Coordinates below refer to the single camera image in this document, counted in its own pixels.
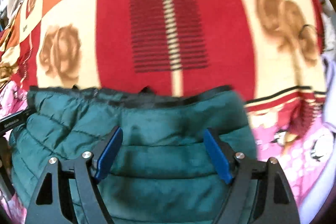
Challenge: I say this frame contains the green quilted puffer jacket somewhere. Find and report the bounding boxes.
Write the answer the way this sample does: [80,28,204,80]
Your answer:
[9,86,257,223]

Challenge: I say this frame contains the pink penguin bed sheet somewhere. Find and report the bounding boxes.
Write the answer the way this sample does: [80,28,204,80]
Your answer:
[248,110,334,206]

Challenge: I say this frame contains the lavender fleece garment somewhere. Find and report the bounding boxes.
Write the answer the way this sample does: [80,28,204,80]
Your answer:
[322,53,335,133]

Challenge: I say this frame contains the red orange rose blanket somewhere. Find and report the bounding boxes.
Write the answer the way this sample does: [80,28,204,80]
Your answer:
[1,0,326,119]

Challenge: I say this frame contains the black cable on blanket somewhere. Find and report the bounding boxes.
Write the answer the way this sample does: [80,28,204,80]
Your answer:
[297,23,320,41]

